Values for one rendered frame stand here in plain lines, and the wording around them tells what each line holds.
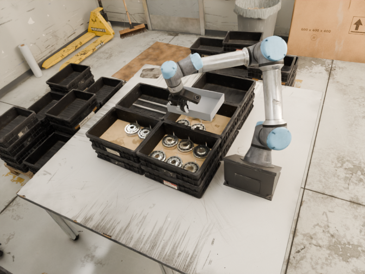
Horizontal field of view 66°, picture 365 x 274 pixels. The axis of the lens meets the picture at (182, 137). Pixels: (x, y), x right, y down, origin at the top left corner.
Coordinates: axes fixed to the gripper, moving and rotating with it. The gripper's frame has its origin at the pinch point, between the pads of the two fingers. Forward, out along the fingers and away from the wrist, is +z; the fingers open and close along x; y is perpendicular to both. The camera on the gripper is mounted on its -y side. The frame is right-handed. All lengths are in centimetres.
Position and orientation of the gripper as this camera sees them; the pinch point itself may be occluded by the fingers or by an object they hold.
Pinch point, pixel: (188, 111)
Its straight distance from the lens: 156.5
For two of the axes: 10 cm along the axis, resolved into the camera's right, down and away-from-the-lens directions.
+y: -9.1, -1.9, 3.6
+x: -3.4, 8.5, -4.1
